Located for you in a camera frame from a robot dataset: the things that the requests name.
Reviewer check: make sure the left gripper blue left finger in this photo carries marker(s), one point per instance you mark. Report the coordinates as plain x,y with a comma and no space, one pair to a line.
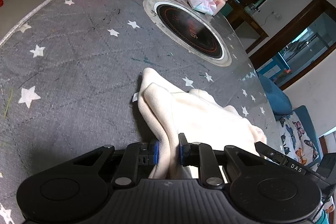
137,162

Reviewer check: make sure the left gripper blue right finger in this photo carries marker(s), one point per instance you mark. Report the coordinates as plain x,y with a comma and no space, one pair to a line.
205,159

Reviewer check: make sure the cream white garment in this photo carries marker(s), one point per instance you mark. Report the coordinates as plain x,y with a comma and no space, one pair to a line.
169,111

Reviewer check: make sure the teal sleeved right forearm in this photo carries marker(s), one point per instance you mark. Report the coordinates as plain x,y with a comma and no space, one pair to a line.
322,216

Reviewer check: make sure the blue sofa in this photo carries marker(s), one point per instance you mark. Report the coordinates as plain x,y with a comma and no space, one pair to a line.
281,106

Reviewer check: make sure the round induction cooktop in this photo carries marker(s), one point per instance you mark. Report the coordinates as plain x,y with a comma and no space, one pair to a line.
189,29

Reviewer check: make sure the dark wooden side table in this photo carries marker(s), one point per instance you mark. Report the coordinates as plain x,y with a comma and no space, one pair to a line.
238,16

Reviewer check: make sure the wet wipes pack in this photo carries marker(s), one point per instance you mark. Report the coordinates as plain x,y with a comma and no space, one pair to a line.
204,6

